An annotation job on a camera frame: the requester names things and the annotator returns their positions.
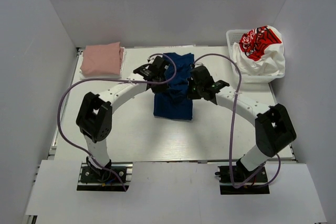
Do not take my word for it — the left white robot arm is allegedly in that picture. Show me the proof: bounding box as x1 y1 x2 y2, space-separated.
76 54 176 182

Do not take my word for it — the white red print t shirt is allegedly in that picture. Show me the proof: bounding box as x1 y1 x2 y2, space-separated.
232 25 286 77

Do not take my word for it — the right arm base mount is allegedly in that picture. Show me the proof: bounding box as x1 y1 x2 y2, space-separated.
214 165 270 196

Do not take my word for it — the white plastic basket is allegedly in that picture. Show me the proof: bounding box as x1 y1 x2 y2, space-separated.
226 29 285 83

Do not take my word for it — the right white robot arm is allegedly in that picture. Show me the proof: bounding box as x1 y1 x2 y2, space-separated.
187 66 297 182

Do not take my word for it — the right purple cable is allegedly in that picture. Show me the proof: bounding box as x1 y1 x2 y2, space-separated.
193 53 281 189

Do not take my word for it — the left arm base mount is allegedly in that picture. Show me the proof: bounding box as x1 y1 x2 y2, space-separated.
77 163 133 192

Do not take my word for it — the purple cable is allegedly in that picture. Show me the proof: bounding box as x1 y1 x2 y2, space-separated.
193 53 281 189
57 53 177 192

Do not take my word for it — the folded pink t shirt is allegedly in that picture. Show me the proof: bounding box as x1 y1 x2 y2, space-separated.
80 42 124 77

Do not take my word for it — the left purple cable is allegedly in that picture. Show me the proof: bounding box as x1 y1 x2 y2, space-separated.
57 53 177 192

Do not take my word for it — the blue t shirt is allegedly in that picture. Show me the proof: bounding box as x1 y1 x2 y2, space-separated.
153 52 194 121

